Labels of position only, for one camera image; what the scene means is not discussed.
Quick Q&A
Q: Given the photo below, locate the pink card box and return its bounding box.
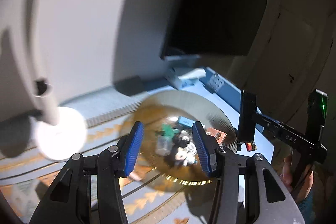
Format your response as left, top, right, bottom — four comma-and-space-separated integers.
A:
206, 127, 227, 145

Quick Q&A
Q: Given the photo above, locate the teal plastic toy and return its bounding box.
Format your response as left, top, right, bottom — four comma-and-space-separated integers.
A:
161, 123, 179, 138

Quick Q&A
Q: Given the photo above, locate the blue lighter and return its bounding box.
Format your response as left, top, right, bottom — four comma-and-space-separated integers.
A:
177, 116, 195, 128

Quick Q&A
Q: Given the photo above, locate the person's right hand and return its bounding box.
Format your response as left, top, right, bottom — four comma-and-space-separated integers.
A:
280, 155, 314, 203

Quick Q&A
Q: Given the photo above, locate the small red black object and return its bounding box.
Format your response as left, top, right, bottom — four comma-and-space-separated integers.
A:
245, 141, 257, 152

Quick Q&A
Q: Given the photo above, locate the amber ribbed glass bowl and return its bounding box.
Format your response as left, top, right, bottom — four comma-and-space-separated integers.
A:
120, 90, 238, 186

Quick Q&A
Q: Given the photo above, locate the blue lego piece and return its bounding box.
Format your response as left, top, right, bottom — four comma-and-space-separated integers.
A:
207, 73, 225, 93

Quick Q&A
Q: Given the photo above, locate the black monitor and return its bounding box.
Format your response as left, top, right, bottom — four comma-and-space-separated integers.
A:
161, 0, 267, 60

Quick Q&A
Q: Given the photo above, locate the white desk lamp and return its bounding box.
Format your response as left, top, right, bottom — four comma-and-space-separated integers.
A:
0, 0, 89, 162

